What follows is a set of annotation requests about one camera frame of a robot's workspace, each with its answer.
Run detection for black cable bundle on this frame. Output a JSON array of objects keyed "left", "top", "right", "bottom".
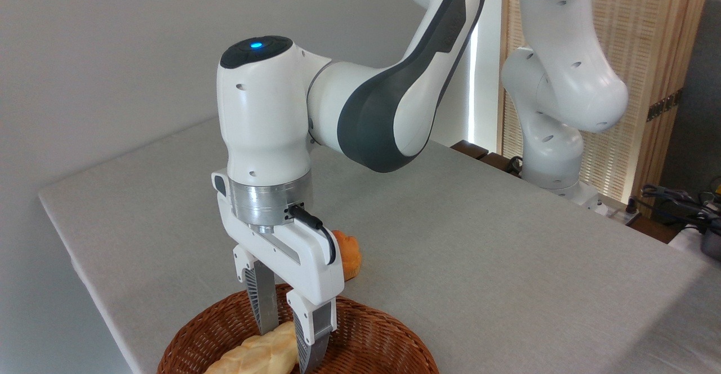
[{"left": 640, "top": 184, "right": 721, "bottom": 234}]

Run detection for grey tablecloth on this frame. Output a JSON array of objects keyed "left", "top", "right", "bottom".
[{"left": 38, "top": 118, "right": 721, "bottom": 374}]

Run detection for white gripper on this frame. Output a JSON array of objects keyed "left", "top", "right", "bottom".
[{"left": 211, "top": 170, "right": 345, "bottom": 374}]

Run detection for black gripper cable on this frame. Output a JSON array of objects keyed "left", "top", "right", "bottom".
[{"left": 287, "top": 205, "right": 337, "bottom": 266}]

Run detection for round orange bun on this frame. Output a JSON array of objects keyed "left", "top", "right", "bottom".
[{"left": 331, "top": 230, "right": 362, "bottom": 282}]

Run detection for dark metal screen hinge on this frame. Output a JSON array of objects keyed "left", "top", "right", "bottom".
[{"left": 647, "top": 88, "right": 683, "bottom": 122}]

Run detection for brown wicker basket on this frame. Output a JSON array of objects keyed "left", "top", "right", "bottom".
[{"left": 157, "top": 283, "right": 440, "bottom": 374}]

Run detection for long pale braided bread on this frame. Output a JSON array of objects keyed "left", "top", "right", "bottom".
[{"left": 204, "top": 321, "right": 299, "bottom": 374}]

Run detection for white vertical light strip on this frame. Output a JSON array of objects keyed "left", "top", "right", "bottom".
[{"left": 468, "top": 19, "right": 482, "bottom": 145}]

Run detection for slatted wooden folding screen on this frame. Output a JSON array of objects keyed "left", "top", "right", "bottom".
[{"left": 497, "top": 0, "right": 713, "bottom": 206}]

